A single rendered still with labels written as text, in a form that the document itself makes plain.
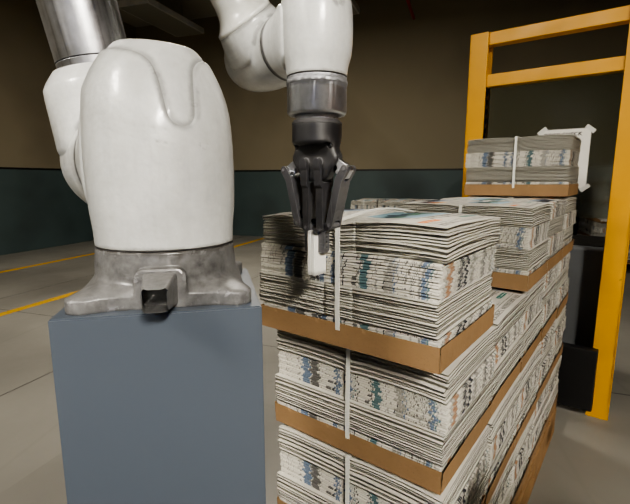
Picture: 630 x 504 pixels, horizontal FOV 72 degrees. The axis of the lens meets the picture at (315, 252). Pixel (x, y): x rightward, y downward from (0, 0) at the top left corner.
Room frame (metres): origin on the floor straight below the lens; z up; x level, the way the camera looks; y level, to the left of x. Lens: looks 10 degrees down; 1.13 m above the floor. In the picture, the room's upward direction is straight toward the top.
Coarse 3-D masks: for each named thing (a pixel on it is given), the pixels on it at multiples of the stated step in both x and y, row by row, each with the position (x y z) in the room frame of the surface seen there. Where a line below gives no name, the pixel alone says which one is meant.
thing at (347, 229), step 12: (360, 216) 0.83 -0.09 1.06; (372, 216) 0.83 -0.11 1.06; (384, 216) 0.83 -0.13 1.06; (348, 228) 0.74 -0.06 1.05; (348, 240) 0.72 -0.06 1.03; (348, 252) 0.73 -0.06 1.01; (348, 264) 0.72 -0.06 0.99; (348, 276) 0.72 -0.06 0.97; (324, 288) 0.74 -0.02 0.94; (348, 288) 0.71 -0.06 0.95; (324, 300) 0.74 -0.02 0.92; (348, 300) 0.71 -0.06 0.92; (324, 312) 0.74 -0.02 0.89; (348, 312) 0.71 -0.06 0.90; (348, 324) 0.72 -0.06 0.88
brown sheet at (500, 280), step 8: (544, 264) 1.28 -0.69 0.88; (496, 272) 1.15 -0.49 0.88; (536, 272) 1.18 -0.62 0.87; (544, 272) 1.30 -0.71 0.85; (496, 280) 1.15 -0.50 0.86; (504, 280) 1.14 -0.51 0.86; (512, 280) 1.12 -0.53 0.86; (520, 280) 1.11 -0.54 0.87; (528, 280) 1.10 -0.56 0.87; (536, 280) 1.20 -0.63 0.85; (504, 288) 1.14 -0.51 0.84; (512, 288) 1.12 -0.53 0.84; (520, 288) 1.11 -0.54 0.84; (528, 288) 1.11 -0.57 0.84
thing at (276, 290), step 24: (264, 216) 0.84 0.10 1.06; (288, 216) 0.80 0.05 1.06; (264, 240) 0.84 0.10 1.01; (288, 240) 0.80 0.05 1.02; (264, 264) 0.84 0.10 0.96; (288, 264) 0.80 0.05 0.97; (264, 288) 0.83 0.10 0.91; (288, 288) 0.80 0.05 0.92; (312, 288) 0.76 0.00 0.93; (312, 312) 0.76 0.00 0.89
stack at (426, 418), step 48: (288, 336) 0.85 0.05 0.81; (528, 336) 1.17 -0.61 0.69; (288, 384) 0.85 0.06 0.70; (336, 384) 0.78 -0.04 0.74; (384, 384) 0.71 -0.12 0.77; (432, 384) 0.66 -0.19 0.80; (480, 384) 0.79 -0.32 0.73; (528, 384) 1.20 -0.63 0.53; (288, 432) 0.85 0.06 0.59; (384, 432) 0.71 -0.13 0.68; (432, 432) 0.66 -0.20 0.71; (528, 432) 1.28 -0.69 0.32; (288, 480) 0.85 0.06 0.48; (336, 480) 0.78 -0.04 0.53; (384, 480) 0.71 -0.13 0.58; (480, 480) 0.83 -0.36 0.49; (528, 480) 1.33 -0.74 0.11
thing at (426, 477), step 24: (528, 360) 1.19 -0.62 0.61; (504, 384) 0.97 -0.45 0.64; (288, 408) 0.85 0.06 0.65; (312, 432) 0.81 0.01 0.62; (336, 432) 0.78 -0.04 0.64; (480, 432) 0.82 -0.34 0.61; (360, 456) 0.74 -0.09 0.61; (384, 456) 0.71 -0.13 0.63; (456, 456) 0.70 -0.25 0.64; (408, 480) 0.68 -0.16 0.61; (432, 480) 0.66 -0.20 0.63
